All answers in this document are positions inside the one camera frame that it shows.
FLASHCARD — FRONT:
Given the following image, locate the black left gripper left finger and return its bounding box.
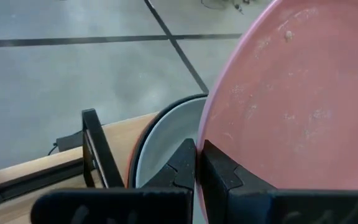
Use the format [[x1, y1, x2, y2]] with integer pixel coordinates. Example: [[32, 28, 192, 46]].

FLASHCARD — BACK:
[[30, 138, 197, 224]]

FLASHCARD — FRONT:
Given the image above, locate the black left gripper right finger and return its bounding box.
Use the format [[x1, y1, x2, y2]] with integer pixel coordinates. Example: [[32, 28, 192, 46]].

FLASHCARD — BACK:
[[199, 139, 358, 224]]

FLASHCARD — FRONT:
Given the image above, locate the salmon pink plate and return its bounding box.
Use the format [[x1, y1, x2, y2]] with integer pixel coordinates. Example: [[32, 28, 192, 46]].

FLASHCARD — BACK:
[[194, 0, 358, 224]]

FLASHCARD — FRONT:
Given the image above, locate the dark teal plate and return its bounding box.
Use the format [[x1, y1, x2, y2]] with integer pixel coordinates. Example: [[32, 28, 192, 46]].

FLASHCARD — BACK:
[[128, 93, 209, 189]]

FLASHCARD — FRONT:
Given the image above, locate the black power strip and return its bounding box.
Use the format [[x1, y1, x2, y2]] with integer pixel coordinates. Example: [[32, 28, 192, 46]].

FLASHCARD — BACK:
[[55, 130, 84, 153]]

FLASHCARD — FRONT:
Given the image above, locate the black aluminium rail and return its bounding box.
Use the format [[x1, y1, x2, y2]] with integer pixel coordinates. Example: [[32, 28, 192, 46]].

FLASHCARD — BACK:
[[0, 157, 85, 200]]

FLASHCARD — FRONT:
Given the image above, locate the thin grey cable tangle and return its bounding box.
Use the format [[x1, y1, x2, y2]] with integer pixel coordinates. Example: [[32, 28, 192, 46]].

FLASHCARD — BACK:
[[200, 0, 250, 15]]

